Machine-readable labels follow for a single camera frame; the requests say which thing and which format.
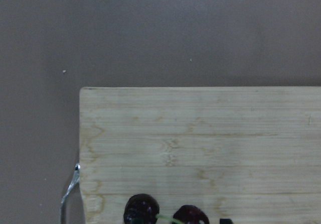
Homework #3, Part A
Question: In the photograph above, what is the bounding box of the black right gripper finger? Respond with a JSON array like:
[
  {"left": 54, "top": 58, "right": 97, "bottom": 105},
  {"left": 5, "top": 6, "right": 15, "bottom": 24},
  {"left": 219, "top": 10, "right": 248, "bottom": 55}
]
[{"left": 219, "top": 218, "right": 232, "bottom": 224}]

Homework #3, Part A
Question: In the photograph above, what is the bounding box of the dark red cherry pair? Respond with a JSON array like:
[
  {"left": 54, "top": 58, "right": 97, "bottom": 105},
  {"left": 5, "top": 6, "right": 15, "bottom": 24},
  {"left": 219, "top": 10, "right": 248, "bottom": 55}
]
[{"left": 123, "top": 193, "right": 210, "bottom": 223}]

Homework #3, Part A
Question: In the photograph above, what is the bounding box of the bamboo cutting board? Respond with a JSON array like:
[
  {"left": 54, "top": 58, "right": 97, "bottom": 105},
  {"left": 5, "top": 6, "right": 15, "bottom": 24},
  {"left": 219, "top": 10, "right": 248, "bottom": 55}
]
[{"left": 78, "top": 86, "right": 320, "bottom": 223}]

